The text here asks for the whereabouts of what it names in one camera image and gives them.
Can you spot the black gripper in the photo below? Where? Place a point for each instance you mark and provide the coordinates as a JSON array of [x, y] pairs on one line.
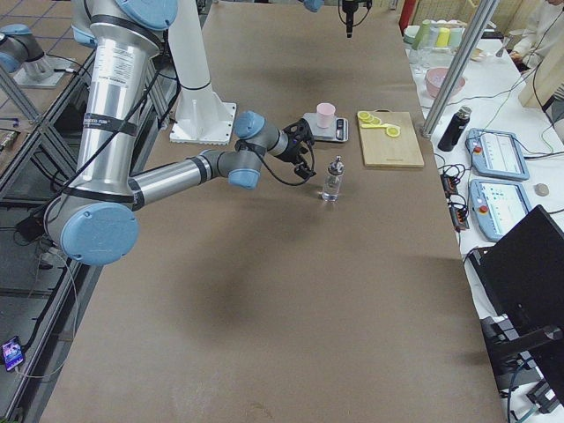
[[348, 18], [291, 154]]

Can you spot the pink plastic cup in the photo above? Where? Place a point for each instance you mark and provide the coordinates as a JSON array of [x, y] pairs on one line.
[[325, 115]]

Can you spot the glass sauce bottle steel spout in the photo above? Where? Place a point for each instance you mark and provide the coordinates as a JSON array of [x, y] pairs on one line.
[[333, 179]]

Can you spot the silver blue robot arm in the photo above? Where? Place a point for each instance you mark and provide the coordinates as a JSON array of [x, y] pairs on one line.
[[93, 219], [315, 6]]

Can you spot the silver electronic kitchen scale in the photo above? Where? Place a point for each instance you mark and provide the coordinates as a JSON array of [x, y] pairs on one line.
[[337, 132]]

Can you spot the green plastic cup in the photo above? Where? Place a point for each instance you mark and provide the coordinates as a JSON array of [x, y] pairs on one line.
[[423, 37]]

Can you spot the yellow plastic cup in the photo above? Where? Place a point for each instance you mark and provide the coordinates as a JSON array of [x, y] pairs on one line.
[[442, 37]]

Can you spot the light blue plastic cup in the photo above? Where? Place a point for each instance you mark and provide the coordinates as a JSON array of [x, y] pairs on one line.
[[455, 37]]

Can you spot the bamboo cutting board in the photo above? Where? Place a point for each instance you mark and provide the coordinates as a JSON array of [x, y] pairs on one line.
[[380, 150]]

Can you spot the yellow plastic knife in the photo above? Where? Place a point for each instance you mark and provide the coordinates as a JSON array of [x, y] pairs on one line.
[[374, 126]]

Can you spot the wine glass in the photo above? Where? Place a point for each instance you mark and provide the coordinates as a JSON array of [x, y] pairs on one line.
[[419, 59]]

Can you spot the pink bowl with ice cubes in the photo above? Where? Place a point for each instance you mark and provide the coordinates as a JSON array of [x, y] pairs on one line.
[[434, 79]]

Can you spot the black thermos bottle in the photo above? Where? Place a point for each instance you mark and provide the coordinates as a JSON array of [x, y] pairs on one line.
[[454, 130]]

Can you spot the person in white shirt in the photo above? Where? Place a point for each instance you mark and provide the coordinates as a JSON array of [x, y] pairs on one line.
[[543, 29]]

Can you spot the blue teach pendant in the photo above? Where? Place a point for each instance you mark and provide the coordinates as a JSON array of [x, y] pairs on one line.
[[497, 154], [497, 206]]

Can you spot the black monitor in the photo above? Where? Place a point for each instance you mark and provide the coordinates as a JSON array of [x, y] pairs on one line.
[[523, 278]]

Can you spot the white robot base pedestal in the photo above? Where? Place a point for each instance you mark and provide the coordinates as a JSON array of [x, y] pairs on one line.
[[201, 117]]

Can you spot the aluminium frame post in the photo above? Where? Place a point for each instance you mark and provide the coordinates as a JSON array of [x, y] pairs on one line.
[[472, 35]]

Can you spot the smartphone on cable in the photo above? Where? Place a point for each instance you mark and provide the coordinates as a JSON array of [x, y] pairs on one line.
[[12, 354]]

